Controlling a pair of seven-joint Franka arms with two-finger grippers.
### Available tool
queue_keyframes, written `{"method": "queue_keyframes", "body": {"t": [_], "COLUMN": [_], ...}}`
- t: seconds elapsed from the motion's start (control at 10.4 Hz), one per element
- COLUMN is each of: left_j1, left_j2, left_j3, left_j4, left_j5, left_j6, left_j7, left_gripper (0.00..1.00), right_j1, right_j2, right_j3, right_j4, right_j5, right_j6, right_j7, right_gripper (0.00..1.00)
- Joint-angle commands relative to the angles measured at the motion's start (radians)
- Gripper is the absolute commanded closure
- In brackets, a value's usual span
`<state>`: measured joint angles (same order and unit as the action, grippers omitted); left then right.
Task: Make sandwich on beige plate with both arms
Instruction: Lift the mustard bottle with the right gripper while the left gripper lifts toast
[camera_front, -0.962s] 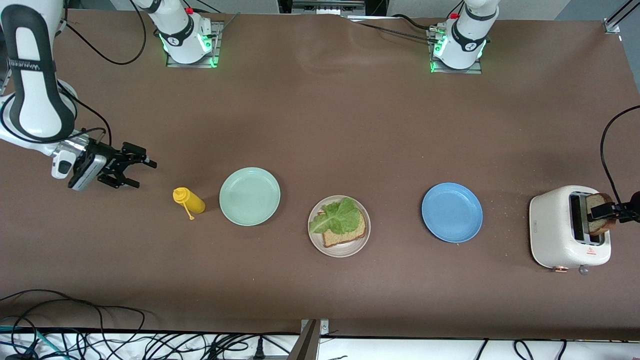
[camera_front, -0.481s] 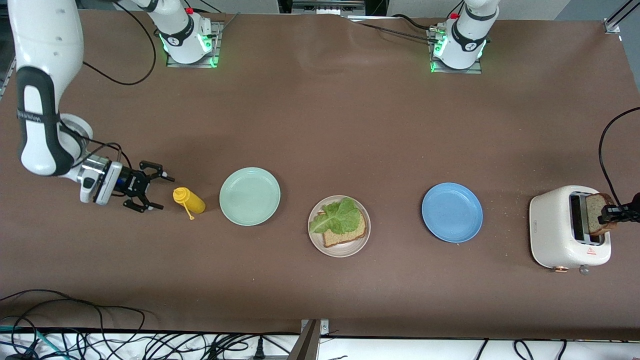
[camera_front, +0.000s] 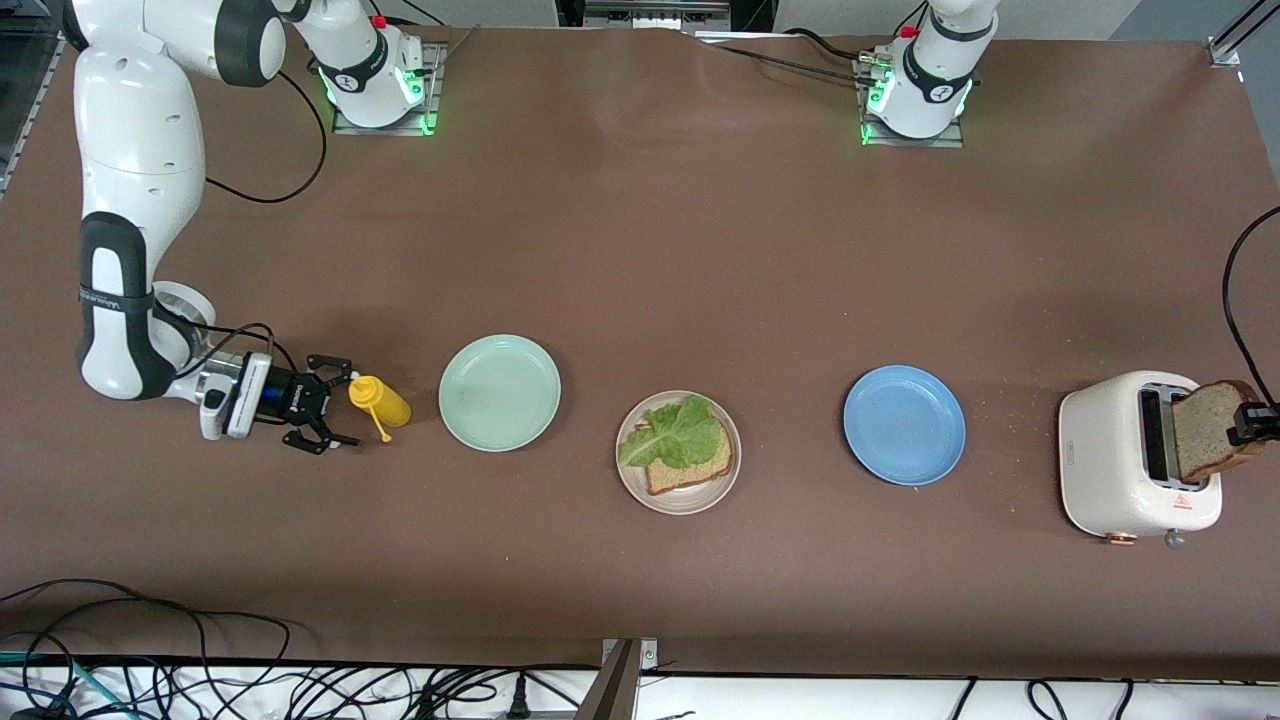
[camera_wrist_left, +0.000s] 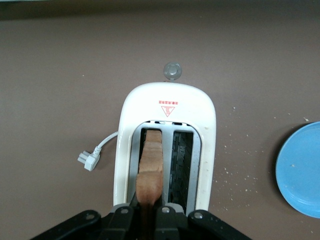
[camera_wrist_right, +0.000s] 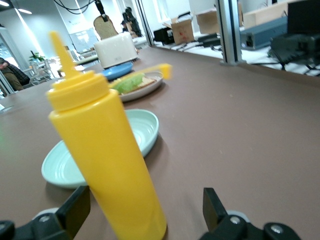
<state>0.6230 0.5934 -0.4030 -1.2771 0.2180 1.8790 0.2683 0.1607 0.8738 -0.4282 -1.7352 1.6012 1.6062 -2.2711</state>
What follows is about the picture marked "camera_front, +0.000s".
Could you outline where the metal rack box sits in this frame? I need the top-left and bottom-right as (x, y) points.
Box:
(583, 0), (733, 31)

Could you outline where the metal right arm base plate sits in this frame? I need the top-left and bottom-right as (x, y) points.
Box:
(332, 40), (448, 137)

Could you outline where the aluminium frame rail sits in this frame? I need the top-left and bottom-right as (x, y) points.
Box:
(1208, 0), (1280, 69)
(0, 60), (63, 193)

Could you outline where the teal cable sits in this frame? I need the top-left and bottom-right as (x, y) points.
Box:
(0, 650), (121, 720)

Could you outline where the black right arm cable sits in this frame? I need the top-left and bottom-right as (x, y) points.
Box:
(175, 68), (329, 386)

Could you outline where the long looping black cable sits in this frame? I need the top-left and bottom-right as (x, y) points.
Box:
(0, 578), (293, 720)

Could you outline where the green lettuce leaf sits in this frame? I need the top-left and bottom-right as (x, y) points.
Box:
(617, 394), (724, 471)

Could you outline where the white two-slot toaster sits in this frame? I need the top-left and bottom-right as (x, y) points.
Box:
(1058, 370), (1224, 549)

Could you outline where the black cable tangle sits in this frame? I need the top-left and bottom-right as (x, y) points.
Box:
(150, 660), (601, 720)

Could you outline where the yellow squeeze bottle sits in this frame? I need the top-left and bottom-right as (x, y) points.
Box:
(347, 374), (412, 444)

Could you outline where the black base cable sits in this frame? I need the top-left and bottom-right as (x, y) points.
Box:
(690, 28), (886, 91)

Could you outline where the blue plate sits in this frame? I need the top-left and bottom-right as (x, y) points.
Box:
(843, 365), (967, 487)

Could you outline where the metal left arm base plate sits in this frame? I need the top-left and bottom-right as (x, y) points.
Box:
(860, 55), (966, 149)

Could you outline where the metal post bracket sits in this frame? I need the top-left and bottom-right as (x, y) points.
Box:
(575, 637), (661, 720)

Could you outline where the brown bread slice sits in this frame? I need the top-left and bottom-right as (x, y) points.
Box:
(1170, 379), (1266, 484)
(640, 420), (734, 496)

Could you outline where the mint green plate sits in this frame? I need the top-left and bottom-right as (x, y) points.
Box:
(438, 334), (563, 453)

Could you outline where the beige plate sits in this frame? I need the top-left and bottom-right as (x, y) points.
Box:
(615, 390), (743, 516)

